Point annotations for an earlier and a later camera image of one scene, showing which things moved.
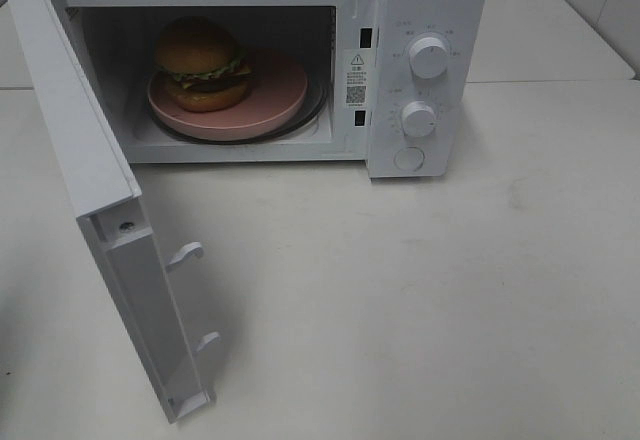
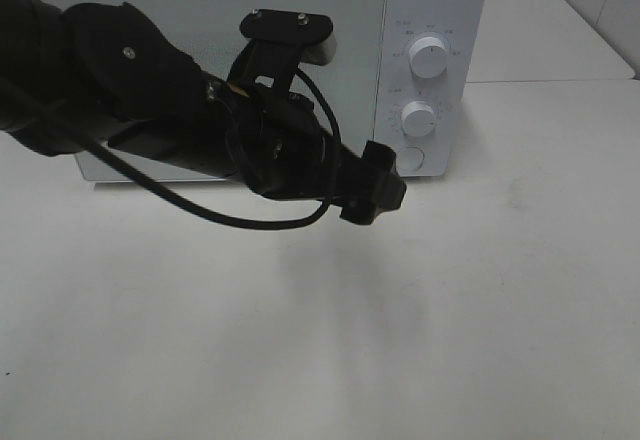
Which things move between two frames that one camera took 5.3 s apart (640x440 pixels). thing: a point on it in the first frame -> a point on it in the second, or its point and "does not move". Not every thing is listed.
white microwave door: (107, 198) -> (262, 36)
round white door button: (409, 158) does not move
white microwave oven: (330, 61) does not move
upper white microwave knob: (428, 57) does not move
